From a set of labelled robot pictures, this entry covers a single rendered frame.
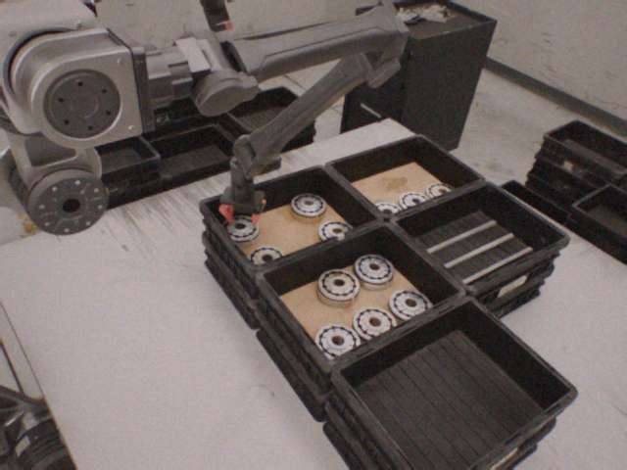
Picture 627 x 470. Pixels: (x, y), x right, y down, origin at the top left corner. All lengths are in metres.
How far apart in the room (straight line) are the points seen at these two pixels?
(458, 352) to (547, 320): 0.42
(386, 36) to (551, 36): 3.73
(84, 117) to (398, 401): 0.80
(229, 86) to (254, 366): 0.74
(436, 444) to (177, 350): 0.65
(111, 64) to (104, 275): 0.93
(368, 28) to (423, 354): 0.70
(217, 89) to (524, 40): 4.14
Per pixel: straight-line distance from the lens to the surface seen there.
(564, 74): 4.67
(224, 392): 1.30
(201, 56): 0.82
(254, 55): 0.87
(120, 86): 0.75
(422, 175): 1.79
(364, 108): 3.04
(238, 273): 1.34
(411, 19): 3.00
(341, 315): 1.28
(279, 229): 1.48
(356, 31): 0.97
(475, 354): 1.29
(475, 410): 1.21
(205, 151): 2.65
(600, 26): 4.51
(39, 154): 1.09
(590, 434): 1.46
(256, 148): 1.22
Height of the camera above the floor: 1.79
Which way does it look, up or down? 41 degrees down
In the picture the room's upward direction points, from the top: 7 degrees clockwise
